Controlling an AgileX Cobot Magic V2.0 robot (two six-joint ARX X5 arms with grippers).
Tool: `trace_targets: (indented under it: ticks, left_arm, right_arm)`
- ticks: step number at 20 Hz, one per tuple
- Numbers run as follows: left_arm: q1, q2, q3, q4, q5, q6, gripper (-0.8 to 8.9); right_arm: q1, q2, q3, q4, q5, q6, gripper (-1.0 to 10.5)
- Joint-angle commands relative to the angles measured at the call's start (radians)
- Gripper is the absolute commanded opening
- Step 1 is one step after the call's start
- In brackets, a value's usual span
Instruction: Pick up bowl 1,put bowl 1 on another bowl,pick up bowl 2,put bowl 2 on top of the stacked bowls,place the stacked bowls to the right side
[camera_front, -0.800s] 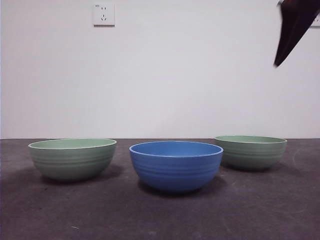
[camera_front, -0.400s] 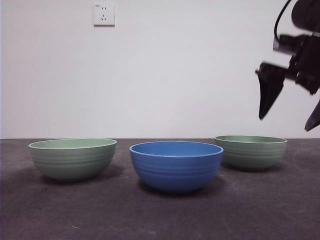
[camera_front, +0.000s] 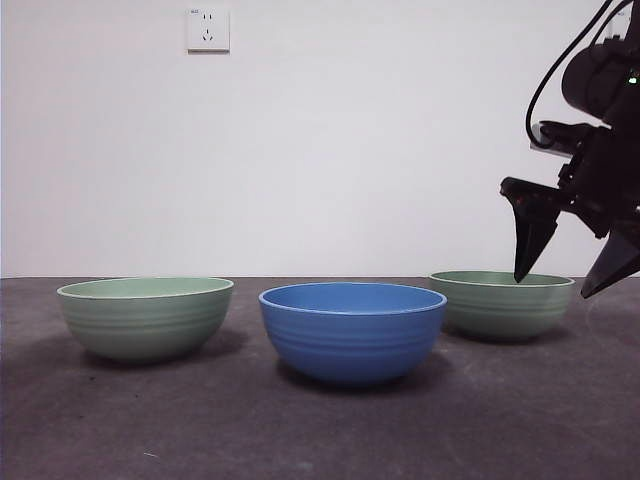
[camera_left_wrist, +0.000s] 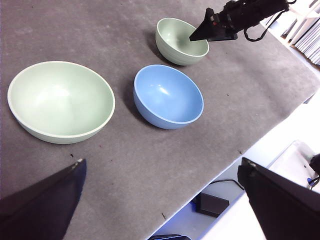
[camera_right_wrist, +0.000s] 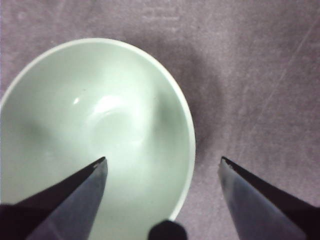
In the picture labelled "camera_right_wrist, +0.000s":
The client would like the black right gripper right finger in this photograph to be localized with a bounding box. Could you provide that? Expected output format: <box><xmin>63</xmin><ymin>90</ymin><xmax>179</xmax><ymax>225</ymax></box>
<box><xmin>218</xmin><ymin>156</ymin><xmax>320</xmax><ymax>240</ymax></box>

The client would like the green ribbed bowl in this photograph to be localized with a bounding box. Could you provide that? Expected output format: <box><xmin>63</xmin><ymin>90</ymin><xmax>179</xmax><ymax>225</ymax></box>
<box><xmin>0</xmin><ymin>37</ymin><xmax>197</xmax><ymax>240</ymax></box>

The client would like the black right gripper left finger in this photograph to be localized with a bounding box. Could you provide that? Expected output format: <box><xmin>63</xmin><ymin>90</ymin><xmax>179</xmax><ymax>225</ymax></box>
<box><xmin>0</xmin><ymin>156</ymin><xmax>109</xmax><ymax>240</ymax></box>

